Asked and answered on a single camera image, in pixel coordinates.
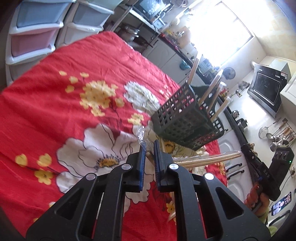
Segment blue hanging bin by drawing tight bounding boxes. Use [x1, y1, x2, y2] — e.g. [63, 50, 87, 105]
[179, 60, 191, 71]

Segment black microwave oven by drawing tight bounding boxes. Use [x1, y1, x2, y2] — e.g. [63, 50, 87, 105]
[133, 0, 171, 20]

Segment small wall fan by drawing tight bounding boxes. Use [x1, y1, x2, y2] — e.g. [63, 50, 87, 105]
[223, 67, 236, 80]

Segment black perforated utensil caddy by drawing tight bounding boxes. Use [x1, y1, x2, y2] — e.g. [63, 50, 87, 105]
[152, 83, 225, 151]

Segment pastel drawer tower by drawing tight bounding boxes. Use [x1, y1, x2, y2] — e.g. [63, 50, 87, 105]
[55, 0, 122, 48]
[5, 1, 75, 85]

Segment white upper cabinet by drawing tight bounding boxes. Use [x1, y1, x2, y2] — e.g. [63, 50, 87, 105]
[280, 72, 296, 124]

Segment hanging metal strainer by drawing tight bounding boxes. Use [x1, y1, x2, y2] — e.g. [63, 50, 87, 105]
[258, 118, 280, 139]

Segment stainless steel pot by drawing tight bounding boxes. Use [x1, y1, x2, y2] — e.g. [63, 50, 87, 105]
[118, 24, 140, 43]

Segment wrapped chopsticks in caddy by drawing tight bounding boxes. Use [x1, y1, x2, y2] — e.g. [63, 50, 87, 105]
[198, 69, 223, 106]
[210, 96, 232, 123]
[186, 52, 202, 85]
[207, 81, 226, 114]

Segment wooden chopsticks pair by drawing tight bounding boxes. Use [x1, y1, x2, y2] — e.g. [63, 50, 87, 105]
[169, 151, 242, 168]

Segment metal storage rack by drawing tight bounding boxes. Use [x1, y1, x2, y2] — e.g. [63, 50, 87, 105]
[103, 5, 160, 53]

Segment black range hood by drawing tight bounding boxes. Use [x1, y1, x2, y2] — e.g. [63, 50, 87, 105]
[247, 63, 290, 117]

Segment right pastel drawer tower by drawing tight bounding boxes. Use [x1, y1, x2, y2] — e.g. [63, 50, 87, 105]
[55, 0, 122, 48]

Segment person's right hand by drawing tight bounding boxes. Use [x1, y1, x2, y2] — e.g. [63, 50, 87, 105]
[244, 183, 270, 223]

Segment red floral tablecloth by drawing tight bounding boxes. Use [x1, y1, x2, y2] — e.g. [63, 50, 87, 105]
[0, 31, 228, 241]

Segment left pastel drawer tower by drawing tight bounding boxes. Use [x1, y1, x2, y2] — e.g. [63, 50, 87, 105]
[5, 1, 75, 85]

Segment hanging metal ladle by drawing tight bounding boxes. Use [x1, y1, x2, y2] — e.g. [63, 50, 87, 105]
[270, 130, 293, 152]

